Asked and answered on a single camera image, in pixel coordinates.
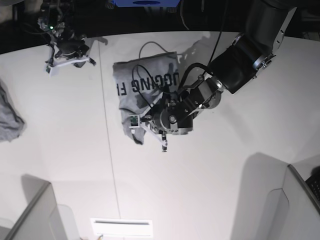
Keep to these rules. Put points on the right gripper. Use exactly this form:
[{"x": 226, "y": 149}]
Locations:
[{"x": 73, "y": 49}]

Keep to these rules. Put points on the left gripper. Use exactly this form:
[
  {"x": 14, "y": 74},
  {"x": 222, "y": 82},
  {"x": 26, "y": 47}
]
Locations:
[{"x": 176, "y": 119}]

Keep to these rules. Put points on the grey T-shirt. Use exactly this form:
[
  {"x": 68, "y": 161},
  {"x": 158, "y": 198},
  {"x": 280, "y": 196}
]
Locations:
[{"x": 139, "y": 82}]

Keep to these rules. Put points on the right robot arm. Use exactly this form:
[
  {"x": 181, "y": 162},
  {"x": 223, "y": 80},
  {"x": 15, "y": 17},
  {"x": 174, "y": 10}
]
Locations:
[{"x": 57, "y": 19}]

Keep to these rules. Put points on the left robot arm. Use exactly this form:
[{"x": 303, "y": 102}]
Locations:
[{"x": 201, "y": 86}]

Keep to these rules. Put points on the blue box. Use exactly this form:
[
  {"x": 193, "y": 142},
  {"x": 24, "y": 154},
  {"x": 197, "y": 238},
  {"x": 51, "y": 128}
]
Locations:
[{"x": 145, "y": 3}]

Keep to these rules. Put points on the grey cloth pile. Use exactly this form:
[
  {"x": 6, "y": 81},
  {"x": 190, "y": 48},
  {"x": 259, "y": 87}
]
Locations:
[{"x": 12, "y": 125}]

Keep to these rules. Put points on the black keyboard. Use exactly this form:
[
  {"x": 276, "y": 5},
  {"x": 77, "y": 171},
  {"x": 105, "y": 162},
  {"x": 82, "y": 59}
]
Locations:
[{"x": 313, "y": 183}]

